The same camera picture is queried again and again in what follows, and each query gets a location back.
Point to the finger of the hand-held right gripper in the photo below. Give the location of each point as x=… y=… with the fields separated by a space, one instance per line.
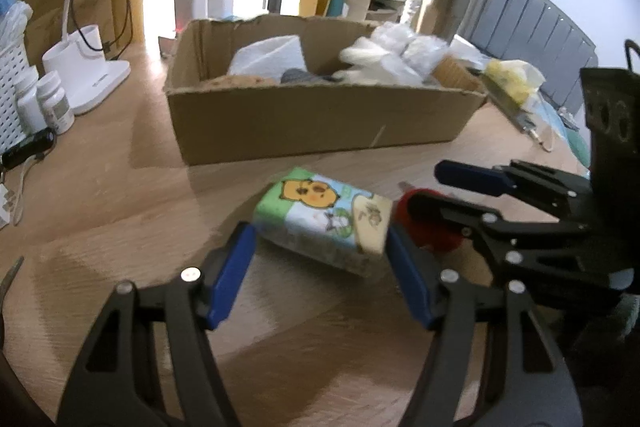
x=525 y=242
x=470 y=177

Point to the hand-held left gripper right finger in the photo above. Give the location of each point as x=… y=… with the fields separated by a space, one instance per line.
x=410 y=282

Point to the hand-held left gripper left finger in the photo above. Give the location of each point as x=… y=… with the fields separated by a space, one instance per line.
x=230 y=272

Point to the red soft pouch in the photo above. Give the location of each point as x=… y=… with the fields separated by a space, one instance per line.
x=442 y=241

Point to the cartoon print tissue pack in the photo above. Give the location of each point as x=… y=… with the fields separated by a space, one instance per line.
x=320 y=212

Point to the clear plastic bag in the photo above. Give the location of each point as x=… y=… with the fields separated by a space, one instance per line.
x=415 y=49

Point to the cardboard box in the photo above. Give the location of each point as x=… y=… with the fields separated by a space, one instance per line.
x=310 y=122

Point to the grey dotted socks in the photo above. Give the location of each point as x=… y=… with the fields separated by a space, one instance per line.
x=305 y=77

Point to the light blue printed blanket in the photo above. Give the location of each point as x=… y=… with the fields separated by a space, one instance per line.
x=565 y=132

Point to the yellow plastic bag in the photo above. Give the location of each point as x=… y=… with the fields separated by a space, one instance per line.
x=515 y=79

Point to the grey padded headboard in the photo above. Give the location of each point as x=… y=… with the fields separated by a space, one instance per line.
x=530 y=27

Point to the steel tumbler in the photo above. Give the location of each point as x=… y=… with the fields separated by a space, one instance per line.
x=442 y=12

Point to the small white desk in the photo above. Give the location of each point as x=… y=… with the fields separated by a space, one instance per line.
x=370 y=4

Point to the black car key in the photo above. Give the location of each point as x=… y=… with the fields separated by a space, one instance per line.
x=27 y=147

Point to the white pill bottle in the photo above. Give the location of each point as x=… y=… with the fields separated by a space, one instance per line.
x=55 y=104
x=27 y=107

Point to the white desk lamp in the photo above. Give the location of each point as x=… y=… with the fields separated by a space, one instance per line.
x=90 y=72

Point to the white charger with black plug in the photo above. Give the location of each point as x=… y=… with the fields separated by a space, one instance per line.
x=190 y=9

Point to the white plastic basket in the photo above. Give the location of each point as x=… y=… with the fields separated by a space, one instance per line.
x=12 y=92

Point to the blue white plastic packet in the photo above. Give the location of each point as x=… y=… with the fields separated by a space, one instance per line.
x=12 y=17

